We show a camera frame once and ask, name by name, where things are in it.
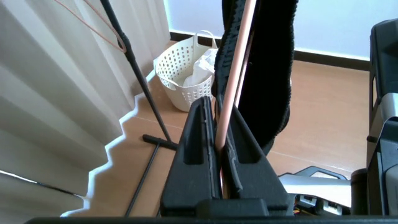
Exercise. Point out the beige curtain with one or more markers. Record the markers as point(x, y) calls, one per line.
point(62, 93)

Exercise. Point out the black shorts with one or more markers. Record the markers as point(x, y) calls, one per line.
point(267, 77)

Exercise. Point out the white garment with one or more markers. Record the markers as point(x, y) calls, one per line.
point(199, 71)

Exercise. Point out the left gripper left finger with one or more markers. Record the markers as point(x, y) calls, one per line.
point(189, 180)

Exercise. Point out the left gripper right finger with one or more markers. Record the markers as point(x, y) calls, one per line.
point(258, 183)

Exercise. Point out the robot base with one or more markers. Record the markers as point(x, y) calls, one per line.
point(385, 140)

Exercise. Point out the white laundry basket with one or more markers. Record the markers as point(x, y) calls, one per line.
point(174, 65)

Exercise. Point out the black clothes rack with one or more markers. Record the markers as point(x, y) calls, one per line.
point(136, 68)

